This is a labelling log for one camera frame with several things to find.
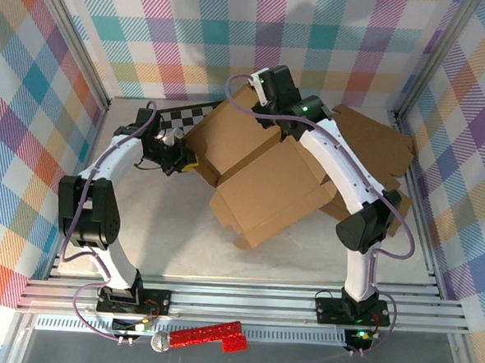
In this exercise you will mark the aluminium frame post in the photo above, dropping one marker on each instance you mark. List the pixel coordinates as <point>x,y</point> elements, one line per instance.
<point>79,40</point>
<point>434,57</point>

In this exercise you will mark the aluminium front frame rail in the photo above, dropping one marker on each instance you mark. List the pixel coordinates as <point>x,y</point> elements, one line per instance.
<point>239,300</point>

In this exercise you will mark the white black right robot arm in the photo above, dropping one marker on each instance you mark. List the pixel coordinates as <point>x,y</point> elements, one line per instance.
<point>334,166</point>

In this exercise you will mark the red glitter block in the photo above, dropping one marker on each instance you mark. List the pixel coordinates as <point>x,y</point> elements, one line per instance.
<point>200,336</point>

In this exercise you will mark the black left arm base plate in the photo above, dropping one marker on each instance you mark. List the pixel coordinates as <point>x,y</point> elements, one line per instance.
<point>158,304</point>

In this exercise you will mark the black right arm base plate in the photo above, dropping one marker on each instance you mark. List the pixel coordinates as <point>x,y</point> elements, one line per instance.
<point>327,312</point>

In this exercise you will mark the black grey checkerboard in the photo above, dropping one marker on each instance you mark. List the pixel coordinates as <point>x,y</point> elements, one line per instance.
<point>180,118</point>

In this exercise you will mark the silver glitter ball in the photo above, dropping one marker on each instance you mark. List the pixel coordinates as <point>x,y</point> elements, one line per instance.
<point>161,342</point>

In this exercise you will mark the brown cardboard mailer box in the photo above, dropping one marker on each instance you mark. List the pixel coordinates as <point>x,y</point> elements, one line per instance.
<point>372,140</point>
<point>267,183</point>

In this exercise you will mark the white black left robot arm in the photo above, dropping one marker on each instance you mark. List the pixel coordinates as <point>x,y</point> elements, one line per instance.
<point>118,161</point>

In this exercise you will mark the small controller board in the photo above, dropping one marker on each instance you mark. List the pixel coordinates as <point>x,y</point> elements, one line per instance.
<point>143,327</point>
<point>358,334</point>

